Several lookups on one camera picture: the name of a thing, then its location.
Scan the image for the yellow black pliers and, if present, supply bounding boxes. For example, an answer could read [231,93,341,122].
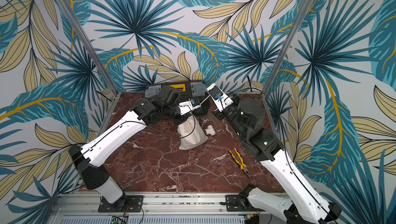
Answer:
[229,148,251,178]

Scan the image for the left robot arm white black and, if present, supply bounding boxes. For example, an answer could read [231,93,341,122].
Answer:
[69,86,199,210]

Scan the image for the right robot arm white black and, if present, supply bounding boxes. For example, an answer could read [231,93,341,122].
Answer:
[212,93,341,224]

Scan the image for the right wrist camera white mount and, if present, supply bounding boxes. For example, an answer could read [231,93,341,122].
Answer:
[207,84,234,112]

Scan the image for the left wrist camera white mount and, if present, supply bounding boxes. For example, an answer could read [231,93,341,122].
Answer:
[178,99,202,116]

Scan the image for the black yellow toolbox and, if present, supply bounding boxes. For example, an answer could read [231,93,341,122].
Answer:
[145,81,210,116]

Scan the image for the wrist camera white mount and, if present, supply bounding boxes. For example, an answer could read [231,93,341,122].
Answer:
[178,99,202,116]
[207,84,234,112]

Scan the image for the cream cloth soil bag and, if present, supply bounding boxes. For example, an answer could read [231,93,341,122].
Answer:
[177,96,209,151]

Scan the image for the white pipe elbow fitting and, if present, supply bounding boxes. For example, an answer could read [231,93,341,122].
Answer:
[205,125,216,136]

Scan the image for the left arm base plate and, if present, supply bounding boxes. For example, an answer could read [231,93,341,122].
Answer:
[98,195,144,213]

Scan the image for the right aluminium corner post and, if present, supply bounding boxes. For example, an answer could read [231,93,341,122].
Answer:
[261,0,314,97]

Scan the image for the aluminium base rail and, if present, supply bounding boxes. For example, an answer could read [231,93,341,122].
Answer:
[47,192,288,224]

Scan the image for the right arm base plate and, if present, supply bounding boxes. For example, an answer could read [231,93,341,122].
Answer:
[223,194,257,212]

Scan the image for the left aluminium corner post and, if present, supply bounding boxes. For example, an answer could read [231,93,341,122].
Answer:
[55,0,119,95]

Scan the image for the aluminium corner post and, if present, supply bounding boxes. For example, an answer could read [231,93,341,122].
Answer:
[261,0,314,97]
[55,0,119,95]

